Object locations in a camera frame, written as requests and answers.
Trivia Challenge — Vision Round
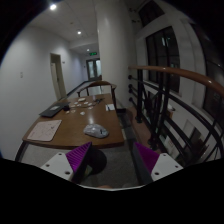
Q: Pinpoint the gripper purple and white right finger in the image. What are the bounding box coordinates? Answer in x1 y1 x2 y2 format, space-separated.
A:
134 143 182 181

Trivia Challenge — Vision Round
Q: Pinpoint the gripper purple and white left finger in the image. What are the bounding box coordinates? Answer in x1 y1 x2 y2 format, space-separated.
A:
42 142 92 181

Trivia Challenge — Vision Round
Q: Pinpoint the mouse in clear plastic bag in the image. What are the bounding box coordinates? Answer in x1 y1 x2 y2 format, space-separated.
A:
83 124 109 139

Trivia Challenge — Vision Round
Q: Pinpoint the pale pink mouse pad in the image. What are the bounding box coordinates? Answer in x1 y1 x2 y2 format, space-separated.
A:
28 120 61 142

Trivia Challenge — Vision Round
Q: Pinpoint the black round stool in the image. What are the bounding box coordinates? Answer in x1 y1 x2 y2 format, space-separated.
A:
82 148 107 175

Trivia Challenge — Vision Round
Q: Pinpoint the wooden desk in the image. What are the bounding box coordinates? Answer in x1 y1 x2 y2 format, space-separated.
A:
15 94 124 162

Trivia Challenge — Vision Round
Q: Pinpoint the dark closed laptop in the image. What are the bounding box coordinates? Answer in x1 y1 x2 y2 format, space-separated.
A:
40 102 68 118

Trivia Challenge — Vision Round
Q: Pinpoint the wooden handrail with black railing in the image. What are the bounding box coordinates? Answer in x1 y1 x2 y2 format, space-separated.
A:
128 65 224 166

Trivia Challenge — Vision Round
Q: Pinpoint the white notepad with pen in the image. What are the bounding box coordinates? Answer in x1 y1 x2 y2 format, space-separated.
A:
105 104 115 111

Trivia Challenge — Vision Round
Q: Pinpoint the wooden chair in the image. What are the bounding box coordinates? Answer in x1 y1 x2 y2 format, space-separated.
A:
77 80 117 108

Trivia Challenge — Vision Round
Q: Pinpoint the double glass door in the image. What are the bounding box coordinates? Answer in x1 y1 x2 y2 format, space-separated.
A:
86 59 102 80

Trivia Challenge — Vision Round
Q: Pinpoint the open side door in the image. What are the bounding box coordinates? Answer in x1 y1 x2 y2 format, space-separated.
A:
50 53 67 100

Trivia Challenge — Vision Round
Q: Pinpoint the green exit sign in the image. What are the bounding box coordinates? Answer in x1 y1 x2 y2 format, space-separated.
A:
89 52 97 56

